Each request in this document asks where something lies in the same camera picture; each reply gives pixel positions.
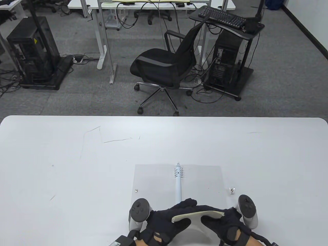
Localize clear plastic ring binder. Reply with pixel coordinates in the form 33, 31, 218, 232
132, 162, 236, 226

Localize person's right hand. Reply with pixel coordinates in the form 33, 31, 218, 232
201, 207, 253, 246

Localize long white desk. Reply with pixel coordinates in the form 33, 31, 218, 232
68, 0, 236, 70

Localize black floor cable bundle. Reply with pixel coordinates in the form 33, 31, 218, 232
0, 67, 21, 100
185, 61, 226, 104

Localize small white desk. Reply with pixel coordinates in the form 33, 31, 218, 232
0, 0, 23, 11

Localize black swivel chair base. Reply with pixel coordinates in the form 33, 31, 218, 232
134, 9, 173, 25

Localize black cart with keyboard tray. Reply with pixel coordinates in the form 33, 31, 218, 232
189, 6, 266, 101

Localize black stand pole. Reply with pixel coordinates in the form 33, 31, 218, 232
28, 0, 56, 75

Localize black computer tower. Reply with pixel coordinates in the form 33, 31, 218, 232
208, 29, 244, 89
6, 16, 61, 84

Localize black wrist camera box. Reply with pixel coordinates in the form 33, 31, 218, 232
109, 236, 136, 246

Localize white power strip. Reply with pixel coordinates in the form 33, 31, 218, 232
72, 55, 100, 64

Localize lined loose-leaf paper stack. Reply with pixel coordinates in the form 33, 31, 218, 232
171, 210, 225, 223

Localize aluminium frame post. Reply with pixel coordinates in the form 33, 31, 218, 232
97, 0, 118, 84

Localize black office chair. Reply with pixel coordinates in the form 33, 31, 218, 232
130, 19, 209, 116

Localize dark blue seat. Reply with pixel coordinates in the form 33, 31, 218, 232
265, 0, 285, 11

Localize black keyboard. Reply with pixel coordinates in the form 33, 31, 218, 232
198, 6, 247, 28

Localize black and white controller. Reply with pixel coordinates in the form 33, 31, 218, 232
128, 198, 154, 232
237, 195, 272, 245

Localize person's left hand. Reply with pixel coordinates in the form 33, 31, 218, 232
140, 198, 198, 246

